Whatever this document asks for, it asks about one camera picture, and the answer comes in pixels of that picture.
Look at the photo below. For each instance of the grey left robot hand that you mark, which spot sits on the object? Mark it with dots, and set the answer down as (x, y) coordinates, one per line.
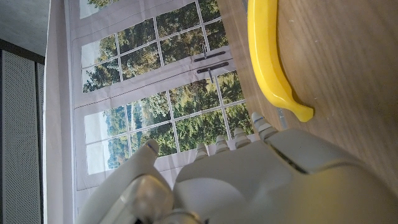
(248, 180)

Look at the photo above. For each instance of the yellow toy banana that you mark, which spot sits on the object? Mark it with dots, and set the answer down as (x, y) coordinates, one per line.
(264, 62)

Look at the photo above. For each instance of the printed window backdrop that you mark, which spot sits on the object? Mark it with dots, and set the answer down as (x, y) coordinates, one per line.
(140, 62)

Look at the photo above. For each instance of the dark perforated wall panel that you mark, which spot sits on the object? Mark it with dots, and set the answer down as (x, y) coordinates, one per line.
(18, 124)

